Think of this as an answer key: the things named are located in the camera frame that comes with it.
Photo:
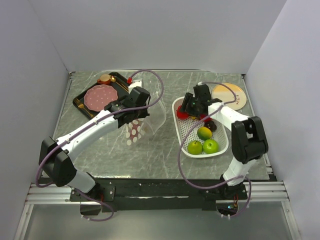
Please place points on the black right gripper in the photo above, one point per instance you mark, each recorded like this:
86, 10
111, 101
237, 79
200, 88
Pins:
188, 98

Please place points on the purple grape bunch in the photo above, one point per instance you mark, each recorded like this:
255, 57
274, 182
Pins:
210, 125

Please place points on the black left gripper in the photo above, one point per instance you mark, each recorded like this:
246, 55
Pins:
144, 114

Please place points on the yellow cream round plate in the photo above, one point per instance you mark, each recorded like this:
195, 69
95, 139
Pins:
225, 95

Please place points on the gold spoon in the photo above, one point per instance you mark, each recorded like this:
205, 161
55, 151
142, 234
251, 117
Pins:
113, 79

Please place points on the white perforated plastic basket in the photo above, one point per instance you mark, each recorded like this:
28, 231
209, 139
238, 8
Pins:
183, 126

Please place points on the yellow green mango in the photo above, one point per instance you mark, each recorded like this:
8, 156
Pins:
204, 133

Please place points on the red apple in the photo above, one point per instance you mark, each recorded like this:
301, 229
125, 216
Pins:
205, 118
180, 114

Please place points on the pink polka dot plate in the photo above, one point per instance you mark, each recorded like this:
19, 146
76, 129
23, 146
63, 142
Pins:
97, 97

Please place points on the green apple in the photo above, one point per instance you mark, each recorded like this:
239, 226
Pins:
195, 147
210, 146

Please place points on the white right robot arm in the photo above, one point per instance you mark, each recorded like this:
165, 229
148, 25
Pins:
248, 138

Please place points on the green apple right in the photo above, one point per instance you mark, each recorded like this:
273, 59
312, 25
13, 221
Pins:
210, 146

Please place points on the green apple left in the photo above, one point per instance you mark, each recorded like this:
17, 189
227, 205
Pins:
195, 147

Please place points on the gold fork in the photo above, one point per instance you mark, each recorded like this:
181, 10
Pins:
81, 106

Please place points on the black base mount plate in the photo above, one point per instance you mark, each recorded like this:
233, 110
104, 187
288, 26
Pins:
125, 194

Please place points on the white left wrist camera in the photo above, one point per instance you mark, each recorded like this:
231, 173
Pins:
135, 83

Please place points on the clear polka dot zip bag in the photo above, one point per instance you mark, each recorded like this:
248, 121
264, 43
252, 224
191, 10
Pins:
141, 129

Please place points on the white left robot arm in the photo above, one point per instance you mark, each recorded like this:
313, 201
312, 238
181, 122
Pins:
56, 156

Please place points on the orange cup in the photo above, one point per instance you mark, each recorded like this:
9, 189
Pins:
104, 79

